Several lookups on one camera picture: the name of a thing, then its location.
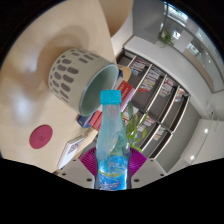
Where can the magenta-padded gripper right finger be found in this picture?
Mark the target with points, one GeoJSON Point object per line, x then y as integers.
{"type": "Point", "coordinates": [146, 170]}

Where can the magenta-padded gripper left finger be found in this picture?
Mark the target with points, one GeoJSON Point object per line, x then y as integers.
{"type": "Point", "coordinates": [78, 171]}

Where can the clear blue-capped drink bottle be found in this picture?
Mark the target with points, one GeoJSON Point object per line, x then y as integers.
{"type": "Point", "coordinates": [113, 146]}

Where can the green potted plant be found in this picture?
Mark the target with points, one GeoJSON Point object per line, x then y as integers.
{"type": "Point", "coordinates": [135, 128]}

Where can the flat round red coaster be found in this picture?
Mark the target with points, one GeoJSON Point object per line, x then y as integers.
{"type": "Point", "coordinates": [40, 136]}

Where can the pink book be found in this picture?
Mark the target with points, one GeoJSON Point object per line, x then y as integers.
{"type": "Point", "coordinates": [129, 101]}

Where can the round ceiling lights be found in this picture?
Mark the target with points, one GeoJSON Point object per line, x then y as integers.
{"type": "Point", "coordinates": [205, 130]}

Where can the grey book shelf unit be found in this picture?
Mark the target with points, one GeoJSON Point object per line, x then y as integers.
{"type": "Point", "coordinates": [160, 90]}

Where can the red book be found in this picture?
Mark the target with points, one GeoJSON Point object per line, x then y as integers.
{"type": "Point", "coordinates": [126, 88]}

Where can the grey patterned ceramic cup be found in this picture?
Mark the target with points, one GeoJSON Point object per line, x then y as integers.
{"type": "Point", "coordinates": [70, 76]}

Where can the small leafy floor plant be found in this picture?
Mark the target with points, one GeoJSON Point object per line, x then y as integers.
{"type": "Point", "coordinates": [166, 37]}

